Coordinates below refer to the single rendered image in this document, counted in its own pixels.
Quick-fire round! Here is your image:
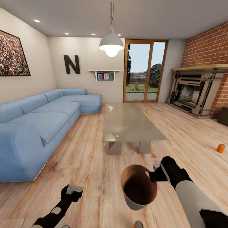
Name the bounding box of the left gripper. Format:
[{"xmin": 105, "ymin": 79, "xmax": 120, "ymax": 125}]
[{"xmin": 61, "ymin": 185, "xmax": 83, "ymax": 206}]

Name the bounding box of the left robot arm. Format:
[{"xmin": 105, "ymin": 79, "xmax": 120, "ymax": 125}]
[{"xmin": 29, "ymin": 185, "xmax": 83, "ymax": 228}]

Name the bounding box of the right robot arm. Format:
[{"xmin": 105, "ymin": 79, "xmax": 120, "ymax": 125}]
[{"xmin": 149, "ymin": 157, "xmax": 228, "ymax": 228}]

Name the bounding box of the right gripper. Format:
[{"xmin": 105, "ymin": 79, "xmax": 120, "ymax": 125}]
[{"xmin": 149, "ymin": 169, "xmax": 168, "ymax": 182}]

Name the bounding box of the trash can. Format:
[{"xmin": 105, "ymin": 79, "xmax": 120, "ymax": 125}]
[{"xmin": 121, "ymin": 164, "xmax": 158, "ymax": 211}]

